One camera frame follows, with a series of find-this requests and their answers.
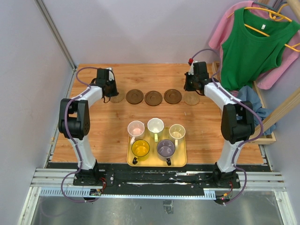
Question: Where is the light wooden coaster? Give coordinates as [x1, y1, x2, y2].
[183, 93, 200, 105]

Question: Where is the woven rattan coaster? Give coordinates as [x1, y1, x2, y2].
[110, 91, 125, 103]

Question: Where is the brown coaster top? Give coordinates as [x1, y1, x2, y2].
[164, 89, 182, 105]

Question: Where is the brown coaster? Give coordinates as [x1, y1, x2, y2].
[164, 89, 182, 105]
[144, 90, 162, 106]
[126, 89, 144, 105]

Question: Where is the brown coaster bottom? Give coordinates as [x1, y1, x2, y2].
[144, 90, 162, 106]

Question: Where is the cream cup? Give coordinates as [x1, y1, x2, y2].
[169, 124, 186, 149]

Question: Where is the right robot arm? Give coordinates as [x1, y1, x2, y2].
[184, 59, 255, 188]

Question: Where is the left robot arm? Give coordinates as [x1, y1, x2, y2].
[58, 67, 119, 186]

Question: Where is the pink translucent cup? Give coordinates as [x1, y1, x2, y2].
[127, 120, 145, 145]

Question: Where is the blue crumpled cloth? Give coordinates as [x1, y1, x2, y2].
[237, 86, 276, 135]

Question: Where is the green tank top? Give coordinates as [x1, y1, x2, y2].
[221, 7, 300, 91]

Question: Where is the yellow plastic tray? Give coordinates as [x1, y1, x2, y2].
[127, 128, 187, 167]

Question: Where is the pink t-shirt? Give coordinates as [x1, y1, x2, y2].
[209, 0, 300, 90]

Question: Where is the yellow clothes hanger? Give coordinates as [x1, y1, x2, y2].
[228, 2, 300, 53]

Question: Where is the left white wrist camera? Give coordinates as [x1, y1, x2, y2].
[106, 67, 115, 81]

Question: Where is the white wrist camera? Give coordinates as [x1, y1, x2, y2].
[188, 63, 194, 75]
[106, 67, 115, 81]

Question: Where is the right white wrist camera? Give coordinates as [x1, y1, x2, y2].
[188, 63, 194, 75]

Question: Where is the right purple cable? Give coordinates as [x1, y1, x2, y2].
[188, 48, 264, 206]

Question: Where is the white cup green handle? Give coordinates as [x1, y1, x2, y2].
[147, 118, 165, 143]

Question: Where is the yellow cup black handle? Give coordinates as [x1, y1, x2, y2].
[131, 140, 150, 165]

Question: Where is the purple cup black handle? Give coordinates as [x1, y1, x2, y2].
[157, 139, 175, 166]

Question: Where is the aluminium corner post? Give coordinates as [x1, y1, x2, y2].
[34, 0, 77, 71]

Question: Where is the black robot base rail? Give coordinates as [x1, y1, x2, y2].
[46, 163, 243, 200]

